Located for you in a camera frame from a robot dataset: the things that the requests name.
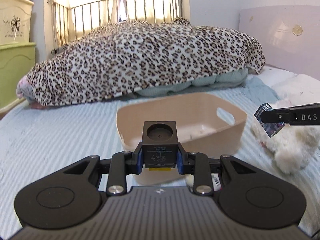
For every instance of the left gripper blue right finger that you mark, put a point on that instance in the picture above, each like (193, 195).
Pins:
(182, 160)

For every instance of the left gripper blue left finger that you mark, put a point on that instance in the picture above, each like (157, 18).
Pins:
(137, 160)

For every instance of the white pillow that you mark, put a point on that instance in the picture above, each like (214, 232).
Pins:
(299, 89)

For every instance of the white plush toy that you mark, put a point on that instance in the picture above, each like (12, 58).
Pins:
(292, 147)

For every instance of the beige plastic basket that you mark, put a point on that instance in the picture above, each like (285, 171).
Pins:
(200, 122)

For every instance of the light green quilt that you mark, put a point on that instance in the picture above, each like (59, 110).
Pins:
(227, 80)

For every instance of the lilac headboard panel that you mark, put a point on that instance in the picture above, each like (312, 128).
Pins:
(289, 35)

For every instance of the leopard print blanket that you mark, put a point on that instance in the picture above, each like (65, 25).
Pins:
(123, 58)

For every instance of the striped light blue bedsheet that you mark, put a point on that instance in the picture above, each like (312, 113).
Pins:
(35, 143)

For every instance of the pink cloth under blanket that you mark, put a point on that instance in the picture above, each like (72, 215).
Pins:
(24, 90)

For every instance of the metal bed rail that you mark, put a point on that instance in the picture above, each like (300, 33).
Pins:
(117, 15)

